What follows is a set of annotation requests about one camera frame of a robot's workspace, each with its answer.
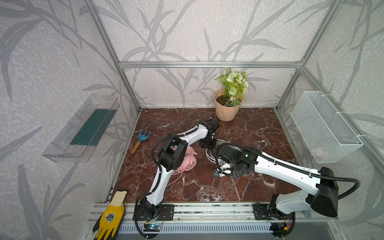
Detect white headphones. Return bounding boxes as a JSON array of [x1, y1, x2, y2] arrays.
[[206, 140, 241, 170]]

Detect pink headphones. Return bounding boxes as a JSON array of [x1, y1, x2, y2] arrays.
[[177, 146, 198, 174]]

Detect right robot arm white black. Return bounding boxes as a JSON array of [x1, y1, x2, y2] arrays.
[[215, 143, 361, 218]]

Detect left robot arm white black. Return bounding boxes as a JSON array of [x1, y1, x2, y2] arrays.
[[133, 118, 220, 221]]

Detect beige flower pot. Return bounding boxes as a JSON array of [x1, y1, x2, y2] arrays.
[[215, 89, 242, 122]]

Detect green artificial plant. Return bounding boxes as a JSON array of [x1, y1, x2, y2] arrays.
[[217, 69, 249, 107]]

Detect pink object in basket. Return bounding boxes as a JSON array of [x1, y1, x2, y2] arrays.
[[311, 147, 326, 158]]

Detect yellow black work glove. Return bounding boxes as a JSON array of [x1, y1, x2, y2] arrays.
[[93, 191, 127, 240]]

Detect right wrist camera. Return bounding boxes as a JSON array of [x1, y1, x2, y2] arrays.
[[214, 168, 234, 178]]

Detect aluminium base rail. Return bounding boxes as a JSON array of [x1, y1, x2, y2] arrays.
[[87, 202, 340, 225]]

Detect blue garden rake wooden handle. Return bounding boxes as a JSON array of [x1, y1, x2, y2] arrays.
[[131, 130, 151, 154]]

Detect white wire mesh basket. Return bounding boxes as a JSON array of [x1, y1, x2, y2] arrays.
[[291, 91, 364, 164]]

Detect clear plastic wall tray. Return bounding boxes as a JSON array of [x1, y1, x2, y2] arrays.
[[43, 94, 120, 163]]

